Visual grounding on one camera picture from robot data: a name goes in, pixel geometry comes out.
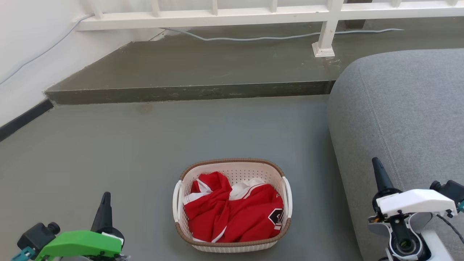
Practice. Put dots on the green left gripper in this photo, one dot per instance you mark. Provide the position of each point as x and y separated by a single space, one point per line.
79 243

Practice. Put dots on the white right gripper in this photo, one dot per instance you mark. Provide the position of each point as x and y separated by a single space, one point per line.
413 201

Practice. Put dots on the white brown-rimmed laundry basket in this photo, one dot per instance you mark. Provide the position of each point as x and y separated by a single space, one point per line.
232 247

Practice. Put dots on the grey fabric sofa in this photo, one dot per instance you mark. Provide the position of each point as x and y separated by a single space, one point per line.
402 108

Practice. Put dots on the black baseboard strip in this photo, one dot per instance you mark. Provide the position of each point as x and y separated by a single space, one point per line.
23 119

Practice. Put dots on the red and white jersey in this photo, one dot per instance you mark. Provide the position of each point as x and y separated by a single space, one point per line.
243 215

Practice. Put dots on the dark brown pillar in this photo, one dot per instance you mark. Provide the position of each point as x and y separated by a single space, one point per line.
357 14

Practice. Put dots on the raised concrete step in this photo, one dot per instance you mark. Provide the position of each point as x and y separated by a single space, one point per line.
195 65

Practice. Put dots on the white railing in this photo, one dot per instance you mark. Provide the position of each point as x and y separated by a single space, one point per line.
214 19

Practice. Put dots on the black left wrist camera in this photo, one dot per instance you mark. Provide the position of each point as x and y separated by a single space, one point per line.
36 235

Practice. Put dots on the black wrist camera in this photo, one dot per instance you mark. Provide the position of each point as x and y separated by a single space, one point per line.
451 190
36 235

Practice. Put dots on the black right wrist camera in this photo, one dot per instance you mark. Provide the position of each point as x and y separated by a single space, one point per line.
451 190

